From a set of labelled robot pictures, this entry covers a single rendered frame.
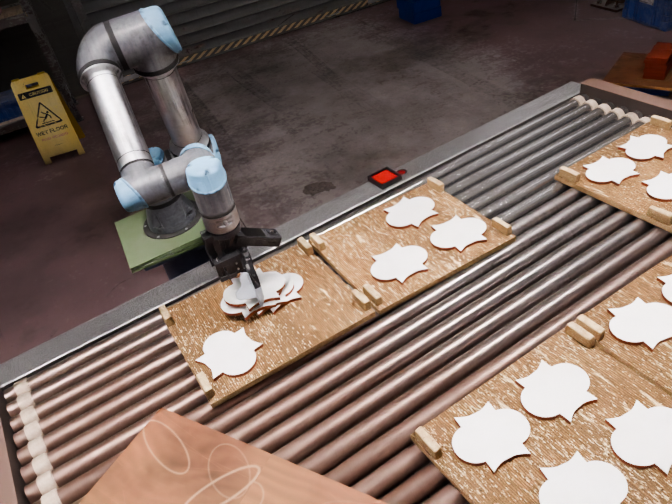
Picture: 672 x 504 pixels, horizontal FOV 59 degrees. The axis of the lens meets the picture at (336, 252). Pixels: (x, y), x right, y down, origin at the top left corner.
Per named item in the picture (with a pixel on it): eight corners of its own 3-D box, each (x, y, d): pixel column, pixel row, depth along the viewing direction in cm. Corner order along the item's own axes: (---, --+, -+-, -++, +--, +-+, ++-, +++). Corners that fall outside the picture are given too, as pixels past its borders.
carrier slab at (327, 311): (161, 316, 146) (159, 312, 146) (303, 246, 160) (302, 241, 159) (212, 409, 121) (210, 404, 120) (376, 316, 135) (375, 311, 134)
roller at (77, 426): (24, 458, 125) (13, 444, 122) (629, 121, 192) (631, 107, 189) (28, 474, 121) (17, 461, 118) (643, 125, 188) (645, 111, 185)
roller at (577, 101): (11, 398, 139) (0, 385, 136) (578, 104, 206) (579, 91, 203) (14, 411, 136) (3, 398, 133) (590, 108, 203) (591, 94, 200)
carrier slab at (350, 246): (308, 244, 160) (307, 239, 159) (430, 186, 173) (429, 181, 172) (380, 315, 135) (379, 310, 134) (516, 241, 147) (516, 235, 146)
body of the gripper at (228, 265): (212, 267, 136) (196, 226, 129) (246, 252, 138) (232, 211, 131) (222, 285, 130) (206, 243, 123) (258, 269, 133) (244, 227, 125)
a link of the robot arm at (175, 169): (157, 153, 129) (165, 175, 121) (205, 135, 131) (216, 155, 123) (171, 182, 134) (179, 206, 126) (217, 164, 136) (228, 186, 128)
